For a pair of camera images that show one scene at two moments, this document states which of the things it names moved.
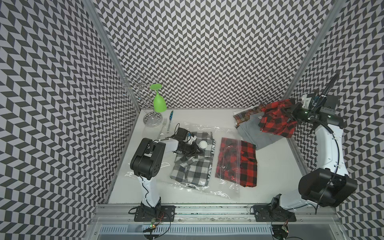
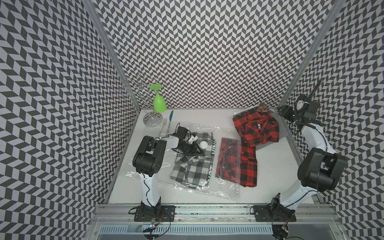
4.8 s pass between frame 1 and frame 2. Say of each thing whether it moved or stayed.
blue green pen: stayed
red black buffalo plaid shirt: moved
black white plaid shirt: stayed
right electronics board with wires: stayed
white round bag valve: stayed
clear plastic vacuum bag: stayed
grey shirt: moved
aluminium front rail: stayed
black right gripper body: moved
